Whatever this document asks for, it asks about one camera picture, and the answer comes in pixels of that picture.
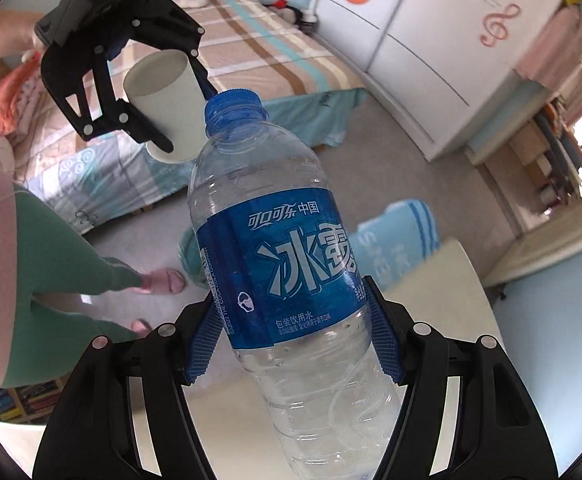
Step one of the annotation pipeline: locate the white wardrobe with decals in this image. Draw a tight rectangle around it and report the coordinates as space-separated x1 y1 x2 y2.
312 0 561 160

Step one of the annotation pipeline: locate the pink right slipper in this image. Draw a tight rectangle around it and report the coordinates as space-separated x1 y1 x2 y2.
130 318 152 338

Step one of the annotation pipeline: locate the wooden bookshelf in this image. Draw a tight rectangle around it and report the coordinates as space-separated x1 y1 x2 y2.
0 374 68 425

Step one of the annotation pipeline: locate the pink left slipper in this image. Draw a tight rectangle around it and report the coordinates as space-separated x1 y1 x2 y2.
132 268 187 295

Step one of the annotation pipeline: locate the blue label water bottle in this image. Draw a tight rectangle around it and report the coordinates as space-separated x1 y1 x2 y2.
189 89 401 479

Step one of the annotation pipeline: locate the white paper cup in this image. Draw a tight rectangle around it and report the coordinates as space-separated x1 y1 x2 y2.
123 50 206 164

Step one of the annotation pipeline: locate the pink slipper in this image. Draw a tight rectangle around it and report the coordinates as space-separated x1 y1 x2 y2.
132 268 187 295
130 318 152 338

